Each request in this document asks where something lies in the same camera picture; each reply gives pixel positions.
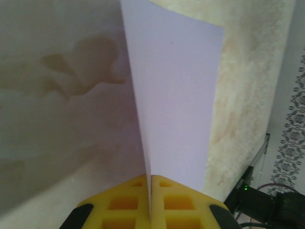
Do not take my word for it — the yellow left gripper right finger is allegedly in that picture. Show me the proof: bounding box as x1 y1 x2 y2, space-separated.
151 174 240 229

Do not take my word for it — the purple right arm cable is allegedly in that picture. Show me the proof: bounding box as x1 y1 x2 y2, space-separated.
258 182 297 193

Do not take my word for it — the aluminium side rail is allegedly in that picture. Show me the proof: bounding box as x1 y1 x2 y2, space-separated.
251 133 272 173

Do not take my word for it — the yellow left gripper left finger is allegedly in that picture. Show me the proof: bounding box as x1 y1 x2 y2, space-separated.
62 173 152 229

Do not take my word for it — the purple paper sheet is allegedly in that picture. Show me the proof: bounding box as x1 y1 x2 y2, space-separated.
118 0 224 213

